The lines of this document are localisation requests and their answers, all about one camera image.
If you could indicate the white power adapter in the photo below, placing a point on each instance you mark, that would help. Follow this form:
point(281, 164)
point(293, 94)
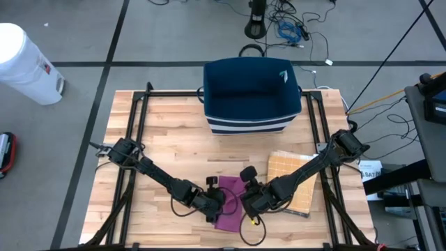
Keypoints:
point(328, 62)

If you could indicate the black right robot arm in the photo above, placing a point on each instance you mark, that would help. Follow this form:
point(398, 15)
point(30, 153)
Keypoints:
point(313, 164)

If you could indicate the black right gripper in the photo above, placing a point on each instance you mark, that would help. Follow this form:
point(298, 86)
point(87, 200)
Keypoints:
point(259, 200)

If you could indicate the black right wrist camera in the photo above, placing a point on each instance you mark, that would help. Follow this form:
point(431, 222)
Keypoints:
point(248, 173)

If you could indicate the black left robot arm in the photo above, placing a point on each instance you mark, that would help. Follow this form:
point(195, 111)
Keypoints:
point(157, 174)

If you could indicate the purple cloth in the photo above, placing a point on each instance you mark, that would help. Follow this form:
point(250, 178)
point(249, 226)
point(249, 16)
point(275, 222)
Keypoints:
point(231, 212)

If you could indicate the black power strip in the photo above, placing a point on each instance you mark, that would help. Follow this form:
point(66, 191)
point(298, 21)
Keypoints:
point(302, 31)

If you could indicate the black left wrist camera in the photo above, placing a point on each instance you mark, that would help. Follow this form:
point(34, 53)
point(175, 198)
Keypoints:
point(212, 181)

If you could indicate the navy white striped fabric basket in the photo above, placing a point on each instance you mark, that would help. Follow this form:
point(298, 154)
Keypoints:
point(249, 97)

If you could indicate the thin black pole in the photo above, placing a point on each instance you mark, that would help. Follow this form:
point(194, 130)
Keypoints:
point(390, 54)

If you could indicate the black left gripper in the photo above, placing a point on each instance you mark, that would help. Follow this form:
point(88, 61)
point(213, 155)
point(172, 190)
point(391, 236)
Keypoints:
point(209, 202)

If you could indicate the grey cart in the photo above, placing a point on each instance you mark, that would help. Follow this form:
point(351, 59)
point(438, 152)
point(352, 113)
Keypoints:
point(423, 132)

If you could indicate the white trash can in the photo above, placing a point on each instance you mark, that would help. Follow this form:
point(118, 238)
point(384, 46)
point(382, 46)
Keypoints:
point(24, 66)

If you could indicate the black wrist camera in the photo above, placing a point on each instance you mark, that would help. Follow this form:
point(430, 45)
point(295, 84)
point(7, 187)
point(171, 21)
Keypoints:
point(212, 181)
point(248, 173)

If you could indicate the red black device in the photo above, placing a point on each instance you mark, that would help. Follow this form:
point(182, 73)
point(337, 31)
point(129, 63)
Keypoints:
point(7, 155)

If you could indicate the white paper sign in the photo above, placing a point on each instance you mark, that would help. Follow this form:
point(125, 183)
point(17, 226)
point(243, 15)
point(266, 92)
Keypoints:
point(371, 174)

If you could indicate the black box device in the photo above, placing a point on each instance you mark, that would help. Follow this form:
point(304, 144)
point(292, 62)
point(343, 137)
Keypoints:
point(435, 101)

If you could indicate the orange checked kitchen towel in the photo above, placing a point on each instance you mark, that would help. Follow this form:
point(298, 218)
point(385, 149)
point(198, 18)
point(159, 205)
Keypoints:
point(285, 167)

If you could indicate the black table frame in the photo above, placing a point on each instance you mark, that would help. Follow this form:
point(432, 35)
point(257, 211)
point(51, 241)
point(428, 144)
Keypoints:
point(137, 108)

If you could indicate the black stand base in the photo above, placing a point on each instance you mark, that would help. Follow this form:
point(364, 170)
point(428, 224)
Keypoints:
point(255, 26)

